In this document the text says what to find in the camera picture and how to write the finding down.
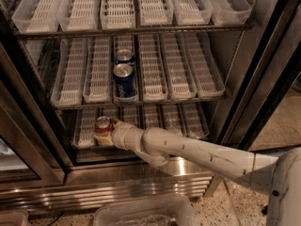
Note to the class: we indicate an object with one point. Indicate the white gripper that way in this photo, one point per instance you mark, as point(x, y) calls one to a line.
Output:
point(121, 135)

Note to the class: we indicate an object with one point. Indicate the red coke can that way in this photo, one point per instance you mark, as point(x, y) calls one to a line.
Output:
point(103, 125)

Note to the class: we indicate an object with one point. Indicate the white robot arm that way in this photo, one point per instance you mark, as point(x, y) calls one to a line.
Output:
point(278, 177)

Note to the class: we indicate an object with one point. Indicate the bottom shelf tray two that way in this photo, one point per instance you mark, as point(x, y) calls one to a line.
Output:
point(110, 112)

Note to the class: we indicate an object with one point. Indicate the shelf tray two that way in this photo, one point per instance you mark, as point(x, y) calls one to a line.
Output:
point(98, 75)
point(110, 112)
point(78, 15)

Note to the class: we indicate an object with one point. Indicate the bottom shelf tray one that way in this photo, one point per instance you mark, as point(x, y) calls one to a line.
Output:
point(84, 129)

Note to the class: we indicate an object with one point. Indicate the shelf tray one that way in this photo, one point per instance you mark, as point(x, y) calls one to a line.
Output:
point(71, 73)
point(36, 16)
point(84, 129)

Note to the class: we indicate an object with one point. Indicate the bottom shelf tray three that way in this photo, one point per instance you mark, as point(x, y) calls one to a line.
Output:
point(130, 114)

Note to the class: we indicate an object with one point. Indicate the shelf tray three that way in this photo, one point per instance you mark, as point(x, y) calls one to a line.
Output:
point(124, 42)
point(117, 14)
point(130, 114)

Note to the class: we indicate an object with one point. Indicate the bottom shelf tray four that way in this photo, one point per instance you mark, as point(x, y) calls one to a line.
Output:
point(152, 116)

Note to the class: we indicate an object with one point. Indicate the shelf tray four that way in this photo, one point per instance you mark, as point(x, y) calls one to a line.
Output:
point(152, 69)
point(152, 116)
point(155, 12)

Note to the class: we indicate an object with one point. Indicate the middle shelf tray two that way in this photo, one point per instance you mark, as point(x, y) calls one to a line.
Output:
point(98, 75)

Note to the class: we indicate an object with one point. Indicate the front blue pepsi can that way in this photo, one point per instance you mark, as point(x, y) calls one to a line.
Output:
point(124, 77)

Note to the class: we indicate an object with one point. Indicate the blue pepsi can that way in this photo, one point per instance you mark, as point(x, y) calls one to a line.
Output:
point(124, 56)
point(124, 77)

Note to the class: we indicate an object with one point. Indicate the middle shelf tray one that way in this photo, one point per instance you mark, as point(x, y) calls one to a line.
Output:
point(71, 73)

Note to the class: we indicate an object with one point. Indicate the middle shelf tray four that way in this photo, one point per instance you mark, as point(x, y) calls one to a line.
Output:
point(152, 69)

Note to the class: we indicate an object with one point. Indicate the bottom shelf tray five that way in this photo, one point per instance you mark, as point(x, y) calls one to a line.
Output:
point(173, 119)

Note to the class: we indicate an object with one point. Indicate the shelf tray five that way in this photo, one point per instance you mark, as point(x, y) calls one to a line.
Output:
point(173, 119)
point(178, 74)
point(192, 12)

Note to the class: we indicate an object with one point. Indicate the rear blue pepsi can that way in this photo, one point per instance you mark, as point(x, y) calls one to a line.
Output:
point(124, 56)

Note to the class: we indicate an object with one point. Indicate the middle shelf tray five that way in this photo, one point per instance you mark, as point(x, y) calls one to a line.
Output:
point(178, 74)

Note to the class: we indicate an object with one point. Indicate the bottom shelf tray six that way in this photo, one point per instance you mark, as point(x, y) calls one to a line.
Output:
point(195, 123)

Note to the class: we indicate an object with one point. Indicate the shelf tray six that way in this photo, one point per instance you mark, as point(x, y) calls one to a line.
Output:
point(195, 123)
point(230, 12)
point(204, 69)

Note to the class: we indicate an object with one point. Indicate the middle shelf tray three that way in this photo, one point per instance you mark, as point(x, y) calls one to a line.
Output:
point(124, 42)

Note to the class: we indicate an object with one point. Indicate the middle shelf tray six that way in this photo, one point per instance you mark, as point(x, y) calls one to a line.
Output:
point(204, 69)

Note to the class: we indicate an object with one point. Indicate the top shelf tray three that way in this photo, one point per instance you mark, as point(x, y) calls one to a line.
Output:
point(117, 14)

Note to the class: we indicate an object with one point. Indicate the top shelf tray two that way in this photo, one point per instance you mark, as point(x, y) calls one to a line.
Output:
point(78, 15)

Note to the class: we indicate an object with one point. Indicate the stainless steel fridge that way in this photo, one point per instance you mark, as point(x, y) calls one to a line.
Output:
point(55, 177)

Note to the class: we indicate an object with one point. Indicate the top shelf tray four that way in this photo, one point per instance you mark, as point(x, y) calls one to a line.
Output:
point(155, 12)

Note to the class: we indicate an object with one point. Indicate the top shelf tray one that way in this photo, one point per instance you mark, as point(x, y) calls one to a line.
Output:
point(36, 16)

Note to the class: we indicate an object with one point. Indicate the top shelf tray five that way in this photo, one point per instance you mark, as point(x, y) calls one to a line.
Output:
point(192, 12)

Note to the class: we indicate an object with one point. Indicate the fridge glass door right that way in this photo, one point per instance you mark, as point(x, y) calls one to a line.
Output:
point(265, 64)

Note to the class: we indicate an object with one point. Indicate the top shelf tray six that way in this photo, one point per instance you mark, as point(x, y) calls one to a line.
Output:
point(230, 12)

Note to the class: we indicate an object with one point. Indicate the clear plastic bin on floor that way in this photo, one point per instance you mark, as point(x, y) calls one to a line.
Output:
point(163, 210)

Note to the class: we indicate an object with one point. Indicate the clear container bottom left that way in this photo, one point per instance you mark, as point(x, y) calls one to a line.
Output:
point(14, 218)

